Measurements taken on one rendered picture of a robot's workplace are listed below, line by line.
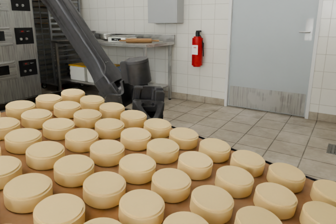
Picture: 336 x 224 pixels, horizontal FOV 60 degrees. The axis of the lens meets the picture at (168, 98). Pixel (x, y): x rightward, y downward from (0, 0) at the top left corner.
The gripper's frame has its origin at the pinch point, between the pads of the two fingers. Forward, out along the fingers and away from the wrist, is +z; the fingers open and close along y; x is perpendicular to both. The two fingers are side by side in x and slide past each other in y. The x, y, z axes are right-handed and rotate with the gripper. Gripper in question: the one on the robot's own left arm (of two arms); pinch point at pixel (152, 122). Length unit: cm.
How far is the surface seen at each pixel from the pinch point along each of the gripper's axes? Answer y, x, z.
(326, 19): -27, -231, -247
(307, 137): 92, -197, -191
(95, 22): 11, 33, -494
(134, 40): 23, -26, -357
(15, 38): 33, 131, -374
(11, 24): 15, 135, -373
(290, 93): 65, -218, -265
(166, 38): 20, -75, -383
